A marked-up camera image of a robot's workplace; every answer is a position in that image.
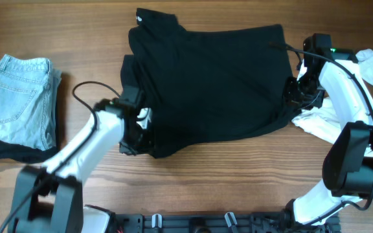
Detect white crumpled shirt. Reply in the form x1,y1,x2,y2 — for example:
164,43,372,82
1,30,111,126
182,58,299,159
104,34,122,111
292,49,373,144

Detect black t-shirt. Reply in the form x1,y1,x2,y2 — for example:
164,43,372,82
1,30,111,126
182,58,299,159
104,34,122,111
121,8,297,159

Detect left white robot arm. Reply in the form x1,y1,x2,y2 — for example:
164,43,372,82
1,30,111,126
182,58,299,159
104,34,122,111
0,86,152,232

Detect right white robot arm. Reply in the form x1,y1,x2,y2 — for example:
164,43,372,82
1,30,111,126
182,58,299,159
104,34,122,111
280,34,373,232

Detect light blue denim jeans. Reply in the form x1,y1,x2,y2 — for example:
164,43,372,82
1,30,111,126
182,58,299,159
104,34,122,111
0,54,62,151

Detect folded black garment under jeans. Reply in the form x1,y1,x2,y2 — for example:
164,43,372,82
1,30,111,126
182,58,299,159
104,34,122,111
0,140,58,164

